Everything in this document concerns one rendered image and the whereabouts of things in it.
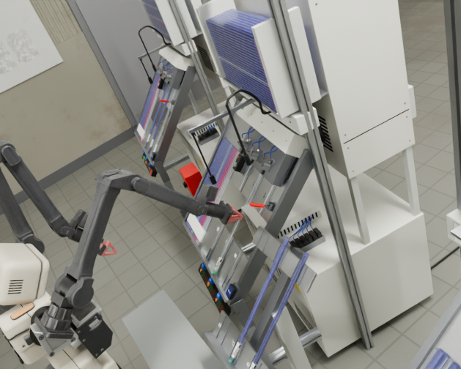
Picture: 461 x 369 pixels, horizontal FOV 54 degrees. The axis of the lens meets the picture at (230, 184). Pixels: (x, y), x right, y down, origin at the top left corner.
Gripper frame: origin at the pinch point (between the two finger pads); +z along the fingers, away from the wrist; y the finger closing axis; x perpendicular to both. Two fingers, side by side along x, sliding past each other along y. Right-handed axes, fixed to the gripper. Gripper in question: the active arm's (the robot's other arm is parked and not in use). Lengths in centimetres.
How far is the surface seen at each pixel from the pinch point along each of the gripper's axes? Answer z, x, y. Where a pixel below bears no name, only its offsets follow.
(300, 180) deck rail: 4.2, -28.1, -20.4
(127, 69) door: 21, 8, 367
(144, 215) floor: 35, 100, 192
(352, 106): 10, -60, -21
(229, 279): 0.7, 24.5, -11.3
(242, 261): 1.6, 13.8, -13.6
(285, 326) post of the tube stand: 8.6, 19.9, -44.7
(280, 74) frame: -23, -61, -22
